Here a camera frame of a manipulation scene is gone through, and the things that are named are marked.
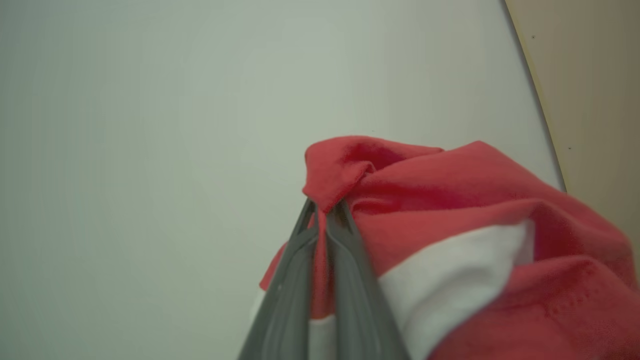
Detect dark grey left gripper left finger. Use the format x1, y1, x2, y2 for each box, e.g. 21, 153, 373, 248
239, 198, 321, 360

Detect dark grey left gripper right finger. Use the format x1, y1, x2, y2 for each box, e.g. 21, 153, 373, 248
325, 199, 412, 360

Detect red shorts with white stripe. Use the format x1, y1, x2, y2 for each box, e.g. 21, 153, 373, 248
252, 135, 640, 360

